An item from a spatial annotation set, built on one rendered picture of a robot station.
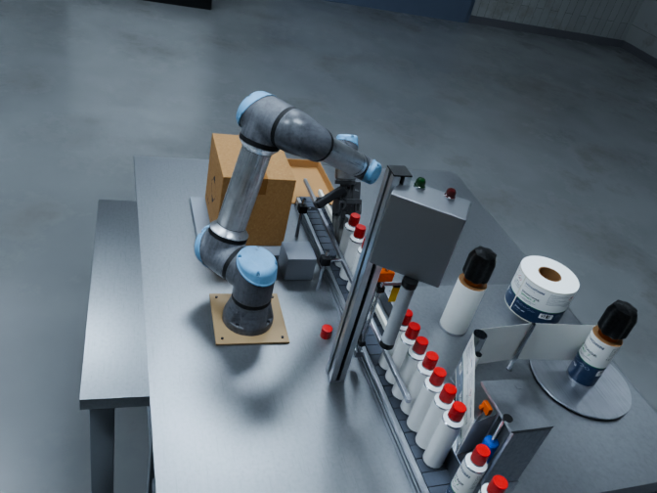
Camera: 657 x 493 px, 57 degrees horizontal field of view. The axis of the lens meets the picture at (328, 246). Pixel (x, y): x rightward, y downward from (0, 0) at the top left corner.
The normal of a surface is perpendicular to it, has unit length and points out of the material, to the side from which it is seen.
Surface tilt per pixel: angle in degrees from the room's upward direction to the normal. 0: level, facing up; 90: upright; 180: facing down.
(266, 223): 90
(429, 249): 90
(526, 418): 0
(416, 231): 90
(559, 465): 0
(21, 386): 0
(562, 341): 90
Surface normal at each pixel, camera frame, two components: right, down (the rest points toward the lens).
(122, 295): 0.21, -0.80
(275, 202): 0.26, 0.60
